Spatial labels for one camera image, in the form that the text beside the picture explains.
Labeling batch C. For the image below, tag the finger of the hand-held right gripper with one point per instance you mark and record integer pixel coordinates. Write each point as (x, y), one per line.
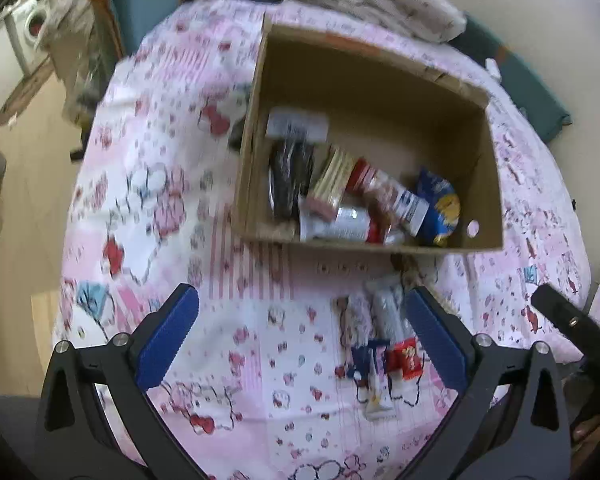
(565, 312)

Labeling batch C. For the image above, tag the blue white snack stick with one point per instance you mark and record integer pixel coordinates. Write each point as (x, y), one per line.
(377, 385)

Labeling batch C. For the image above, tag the pink printed bedsheet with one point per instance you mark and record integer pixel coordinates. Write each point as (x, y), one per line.
(180, 210)

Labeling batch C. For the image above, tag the white washing machine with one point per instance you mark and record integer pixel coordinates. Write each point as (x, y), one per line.
(32, 30)

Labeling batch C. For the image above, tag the dark brown snack packet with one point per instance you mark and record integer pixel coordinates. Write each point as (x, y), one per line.
(290, 180)

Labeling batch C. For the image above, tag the small white object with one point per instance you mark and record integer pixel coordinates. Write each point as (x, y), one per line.
(493, 69)

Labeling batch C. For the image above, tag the red white snack packet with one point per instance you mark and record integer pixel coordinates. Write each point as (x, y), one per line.
(390, 195)

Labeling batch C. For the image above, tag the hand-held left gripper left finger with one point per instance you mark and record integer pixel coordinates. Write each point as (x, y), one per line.
(167, 342)

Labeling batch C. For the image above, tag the brown cardboard box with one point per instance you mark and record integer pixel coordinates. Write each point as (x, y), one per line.
(370, 130)

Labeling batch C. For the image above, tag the small black object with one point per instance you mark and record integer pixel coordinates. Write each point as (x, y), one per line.
(237, 132)

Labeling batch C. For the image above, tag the beige striped snack packet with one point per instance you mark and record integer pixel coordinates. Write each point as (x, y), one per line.
(332, 180)

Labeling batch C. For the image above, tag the small red snack packet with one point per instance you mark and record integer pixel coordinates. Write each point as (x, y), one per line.
(405, 360)

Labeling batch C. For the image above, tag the grey clear snack packet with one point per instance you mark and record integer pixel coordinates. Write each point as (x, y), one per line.
(390, 312)

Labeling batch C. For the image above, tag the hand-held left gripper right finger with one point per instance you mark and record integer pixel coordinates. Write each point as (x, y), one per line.
(437, 342)

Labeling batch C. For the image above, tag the blue yellow snack packet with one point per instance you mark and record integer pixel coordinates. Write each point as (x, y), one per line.
(440, 207)

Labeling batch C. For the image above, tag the pale pink snack packet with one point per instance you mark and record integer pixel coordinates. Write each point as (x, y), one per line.
(354, 322)

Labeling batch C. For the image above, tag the plastic covered cardboard box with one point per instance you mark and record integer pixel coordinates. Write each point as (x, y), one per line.
(82, 60)

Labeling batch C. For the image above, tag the silver white snack packet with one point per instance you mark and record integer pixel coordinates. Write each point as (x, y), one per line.
(337, 225)

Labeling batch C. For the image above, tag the teal headboard cushion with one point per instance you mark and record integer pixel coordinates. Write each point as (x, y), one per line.
(520, 85)

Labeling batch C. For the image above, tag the teal bed end panel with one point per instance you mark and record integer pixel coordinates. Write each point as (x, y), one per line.
(140, 0)

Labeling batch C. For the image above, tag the white label snack packet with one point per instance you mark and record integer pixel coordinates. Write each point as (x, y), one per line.
(297, 125)

